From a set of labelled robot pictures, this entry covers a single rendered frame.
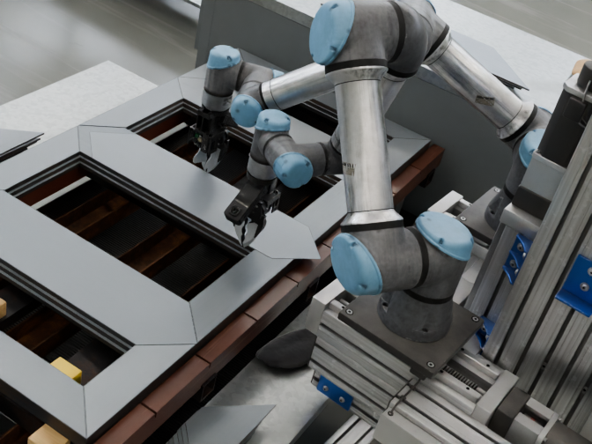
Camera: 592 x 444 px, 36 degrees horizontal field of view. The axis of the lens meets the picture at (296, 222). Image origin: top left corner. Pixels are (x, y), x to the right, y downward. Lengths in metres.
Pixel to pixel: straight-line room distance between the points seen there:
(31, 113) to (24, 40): 2.07
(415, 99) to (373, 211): 1.27
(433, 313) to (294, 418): 0.47
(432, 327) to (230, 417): 0.49
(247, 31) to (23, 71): 1.70
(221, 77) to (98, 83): 0.81
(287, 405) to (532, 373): 0.55
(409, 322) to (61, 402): 0.68
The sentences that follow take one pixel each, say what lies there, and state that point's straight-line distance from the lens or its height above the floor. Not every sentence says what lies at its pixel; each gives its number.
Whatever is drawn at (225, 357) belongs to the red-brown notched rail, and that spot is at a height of 0.80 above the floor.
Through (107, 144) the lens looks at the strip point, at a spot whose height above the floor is 0.85.
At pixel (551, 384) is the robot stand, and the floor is 0.97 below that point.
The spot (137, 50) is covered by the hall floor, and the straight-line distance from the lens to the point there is 4.86.
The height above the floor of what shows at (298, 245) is 0.85.
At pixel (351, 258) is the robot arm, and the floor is 1.23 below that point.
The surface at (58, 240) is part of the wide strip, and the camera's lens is 2.13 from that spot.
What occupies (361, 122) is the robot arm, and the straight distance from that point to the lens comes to 1.62.
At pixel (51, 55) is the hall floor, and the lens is 4.70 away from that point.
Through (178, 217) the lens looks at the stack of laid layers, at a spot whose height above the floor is 0.83.
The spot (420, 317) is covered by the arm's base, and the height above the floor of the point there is 1.09.
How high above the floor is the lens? 2.19
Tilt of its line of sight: 35 degrees down
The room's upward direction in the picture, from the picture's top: 15 degrees clockwise
